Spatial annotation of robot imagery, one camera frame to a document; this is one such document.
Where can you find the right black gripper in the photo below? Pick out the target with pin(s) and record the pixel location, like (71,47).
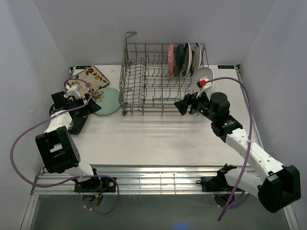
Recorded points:
(182,105)

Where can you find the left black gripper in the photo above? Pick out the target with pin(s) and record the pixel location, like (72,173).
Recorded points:
(91,107)

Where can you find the mint green flower plate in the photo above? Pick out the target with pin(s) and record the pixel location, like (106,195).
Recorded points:
(108,99)

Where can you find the white oval plate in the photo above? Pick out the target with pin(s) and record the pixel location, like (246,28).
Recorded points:
(203,72)

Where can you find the pink polka dot plate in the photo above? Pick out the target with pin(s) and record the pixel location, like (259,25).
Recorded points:
(171,60)

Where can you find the dark teal square plate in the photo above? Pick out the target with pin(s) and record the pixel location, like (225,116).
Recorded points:
(179,58)

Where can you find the dark square floral plate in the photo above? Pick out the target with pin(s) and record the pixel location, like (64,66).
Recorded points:
(77,124)

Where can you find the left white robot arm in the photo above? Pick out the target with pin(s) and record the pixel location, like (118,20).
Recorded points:
(56,146)

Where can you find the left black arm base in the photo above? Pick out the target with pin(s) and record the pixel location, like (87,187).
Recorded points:
(96,185)

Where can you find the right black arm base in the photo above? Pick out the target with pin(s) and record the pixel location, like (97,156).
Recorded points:
(223,181)

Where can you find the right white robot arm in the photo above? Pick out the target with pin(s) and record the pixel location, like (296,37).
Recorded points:
(275,185)

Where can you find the cream square floral plate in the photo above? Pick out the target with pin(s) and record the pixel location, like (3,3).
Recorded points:
(89,78)

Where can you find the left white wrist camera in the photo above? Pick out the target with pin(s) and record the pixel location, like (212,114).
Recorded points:
(73,91)

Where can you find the grey wire dish rack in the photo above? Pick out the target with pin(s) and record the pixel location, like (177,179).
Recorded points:
(145,87)

